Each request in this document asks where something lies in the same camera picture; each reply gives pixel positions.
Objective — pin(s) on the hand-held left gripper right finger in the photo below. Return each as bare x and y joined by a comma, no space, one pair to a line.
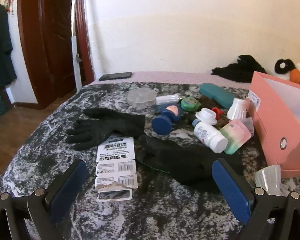
233,192

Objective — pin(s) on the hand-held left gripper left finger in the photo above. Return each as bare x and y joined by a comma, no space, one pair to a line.
67,190

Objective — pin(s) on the pink cardboard box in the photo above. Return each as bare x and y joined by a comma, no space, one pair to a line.
280,125

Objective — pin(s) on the white wide threaded cap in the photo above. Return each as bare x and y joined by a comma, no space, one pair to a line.
207,116

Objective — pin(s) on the clear flower-shaped compartment box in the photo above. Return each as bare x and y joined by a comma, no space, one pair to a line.
141,97

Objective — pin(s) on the clear plastic measuring cup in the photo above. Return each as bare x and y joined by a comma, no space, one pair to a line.
268,178

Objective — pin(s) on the white battery blister card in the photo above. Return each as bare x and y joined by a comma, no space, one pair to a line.
116,165

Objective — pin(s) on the black knit glove green trim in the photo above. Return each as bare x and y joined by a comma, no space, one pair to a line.
187,162

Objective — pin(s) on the pink green pastel box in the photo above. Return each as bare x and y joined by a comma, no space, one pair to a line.
236,135

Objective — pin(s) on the white pill bottle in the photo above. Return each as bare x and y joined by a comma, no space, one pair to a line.
210,136

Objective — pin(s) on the small clear lidded container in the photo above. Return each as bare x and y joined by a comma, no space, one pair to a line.
248,125

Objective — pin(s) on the brown fuzzy clump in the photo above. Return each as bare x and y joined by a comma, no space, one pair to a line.
205,102

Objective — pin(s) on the green round toy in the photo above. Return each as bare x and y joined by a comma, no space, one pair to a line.
188,103

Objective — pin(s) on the teal case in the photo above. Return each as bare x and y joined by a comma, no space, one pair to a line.
217,93

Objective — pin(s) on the small clear plastic bottle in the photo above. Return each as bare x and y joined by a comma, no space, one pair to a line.
167,99

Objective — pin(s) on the black cloth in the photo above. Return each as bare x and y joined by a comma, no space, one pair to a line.
237,71

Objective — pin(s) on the black smartphone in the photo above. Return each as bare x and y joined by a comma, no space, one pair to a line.
115,76

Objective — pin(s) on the pink bed sheet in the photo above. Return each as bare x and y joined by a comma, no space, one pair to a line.
165,76

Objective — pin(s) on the dark red wooden door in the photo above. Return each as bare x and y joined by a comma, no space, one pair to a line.
52,37

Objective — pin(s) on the dark hanging shirt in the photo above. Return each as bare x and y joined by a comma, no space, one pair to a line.
1,47

